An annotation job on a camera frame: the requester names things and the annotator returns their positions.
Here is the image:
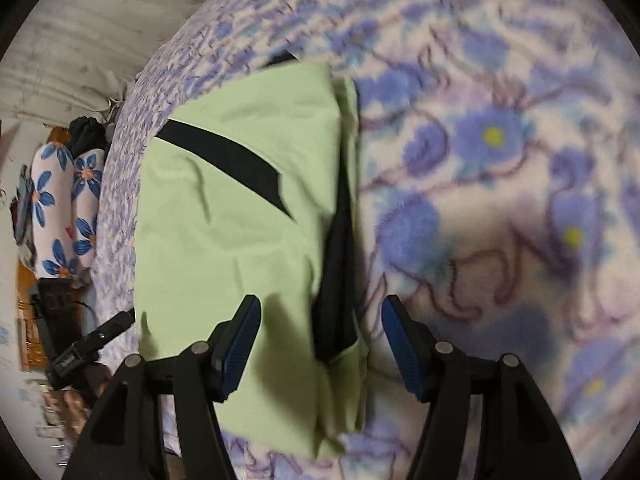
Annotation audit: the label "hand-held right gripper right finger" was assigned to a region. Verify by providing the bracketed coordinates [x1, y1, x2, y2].
[381, 294, 583, 480]

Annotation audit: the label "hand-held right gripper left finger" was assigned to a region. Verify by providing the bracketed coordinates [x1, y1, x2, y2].
[60, 294, 263, 480]

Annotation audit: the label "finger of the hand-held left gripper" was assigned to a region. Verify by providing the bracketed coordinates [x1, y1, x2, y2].
[91, 310, 137, 347]

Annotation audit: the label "green and black hooded jacket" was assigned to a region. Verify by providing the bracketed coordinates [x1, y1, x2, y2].
[135, 52, 373, 461]

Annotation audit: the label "pile of grey and red clothes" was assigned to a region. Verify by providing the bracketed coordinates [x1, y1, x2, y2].
[10, 165, 36, 261]

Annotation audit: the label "dark bundled clothes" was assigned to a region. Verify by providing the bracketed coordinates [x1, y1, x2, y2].
[67, 116, 108, 156]

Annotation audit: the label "person's left hand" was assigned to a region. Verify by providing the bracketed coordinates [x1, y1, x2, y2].
[65, 362, 115, 423]

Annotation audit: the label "black device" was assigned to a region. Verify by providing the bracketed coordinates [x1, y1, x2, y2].
[30, 277, 85, 361]

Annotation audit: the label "rolled quilt with blue flowers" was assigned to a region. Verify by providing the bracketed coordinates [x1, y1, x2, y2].
[20, 141, 108, 281]

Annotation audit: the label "purple floral fleece blanket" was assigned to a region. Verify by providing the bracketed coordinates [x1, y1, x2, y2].
[92, 0, 640, 480]

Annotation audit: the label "white patterned curtain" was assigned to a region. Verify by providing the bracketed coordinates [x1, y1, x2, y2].
[0, 0, 241, 128]

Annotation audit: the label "wooden bed frame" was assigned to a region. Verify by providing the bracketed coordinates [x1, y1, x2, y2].
[17, 127, 68, 371]

